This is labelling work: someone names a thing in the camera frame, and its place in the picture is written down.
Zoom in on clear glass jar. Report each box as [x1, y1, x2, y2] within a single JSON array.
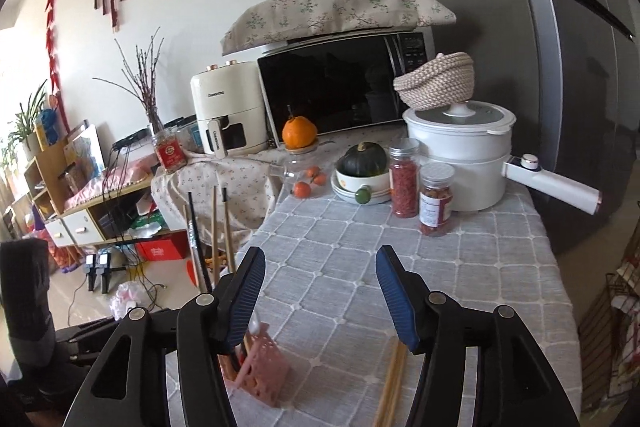
[[270, 146, 321, 184]]

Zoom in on large orange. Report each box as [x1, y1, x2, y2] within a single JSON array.
[[281, 116, 319, 150]]

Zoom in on pink utensil holder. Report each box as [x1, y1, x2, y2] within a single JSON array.
[[217, 312, 292, 408]]

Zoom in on jar with red label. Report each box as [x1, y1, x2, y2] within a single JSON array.
[[419, 162, 457, 238]]

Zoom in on grey refrigerator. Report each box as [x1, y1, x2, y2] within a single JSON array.
[[392, 0, 640, 258]]

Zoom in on black cable bundle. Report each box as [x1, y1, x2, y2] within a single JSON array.
[[100, 142, 171, 313]]

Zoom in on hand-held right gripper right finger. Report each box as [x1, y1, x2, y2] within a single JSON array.
[[375, 245, 581, 427]]

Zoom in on white floral cloth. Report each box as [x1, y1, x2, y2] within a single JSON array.
[[150, 147, 286, 253]]

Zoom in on metal wire rack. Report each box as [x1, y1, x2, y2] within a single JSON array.
[[580, 252, 640, 413]]

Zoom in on red hanging string decoration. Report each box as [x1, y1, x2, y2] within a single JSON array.
[[44, 0, 71, 132]]

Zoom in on low cabinet with white drawers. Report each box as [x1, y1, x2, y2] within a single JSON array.
[[47, 177, 188, 253]]

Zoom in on white electric pot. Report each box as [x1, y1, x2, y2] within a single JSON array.
[[402, 99, 603, 217]]

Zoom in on pink cloth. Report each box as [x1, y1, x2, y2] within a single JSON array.
[[70, 157, 161, 208]]

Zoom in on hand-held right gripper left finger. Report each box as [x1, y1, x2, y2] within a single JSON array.
[[62, 246, 267, 427]]

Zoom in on white air fryer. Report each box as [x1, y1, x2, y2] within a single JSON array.
[[190, 61, 268, 158]]

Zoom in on beige floral cover cloth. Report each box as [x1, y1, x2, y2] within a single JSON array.
[[221, 0, 457, 56]]

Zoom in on woven rope basket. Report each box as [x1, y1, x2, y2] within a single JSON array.
[[392, 52, 475, 112]]

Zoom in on green potted plant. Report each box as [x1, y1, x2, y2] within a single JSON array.
[[0, 79, 48, 172]]

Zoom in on white bowl with green knob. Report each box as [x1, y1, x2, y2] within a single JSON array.
[[331, 164, 393, 206]]

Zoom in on dark green pumpkin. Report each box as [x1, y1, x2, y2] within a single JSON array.
[[337, 142, 390, 176]]

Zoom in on red labelled glass jar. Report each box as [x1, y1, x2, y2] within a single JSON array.
[[151, 127, 188, 174]]

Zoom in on white picture board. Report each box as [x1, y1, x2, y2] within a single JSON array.
[[65, 122, 108, 188]]

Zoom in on jar of red berries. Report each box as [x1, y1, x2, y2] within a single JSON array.
[[387, 138, 421, 219]]

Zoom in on wooden shelf unit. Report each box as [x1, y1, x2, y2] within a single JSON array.
[[22, 122, 96, 220]]

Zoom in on black microwave oven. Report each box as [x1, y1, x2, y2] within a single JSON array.
[[256, 31, 435, 148]]

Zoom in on dry branches in vase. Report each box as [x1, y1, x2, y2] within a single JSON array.
[[92, 27, 168, 135]]

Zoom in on red box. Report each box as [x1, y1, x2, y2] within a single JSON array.
[[135, 232, 188, 262]]

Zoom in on black power adapter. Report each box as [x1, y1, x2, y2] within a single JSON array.
[[97, 252, 115, 294], [84, 253, 99, 292]]

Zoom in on black chopstick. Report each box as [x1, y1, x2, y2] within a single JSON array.
[[187, 192, 211, 294]]

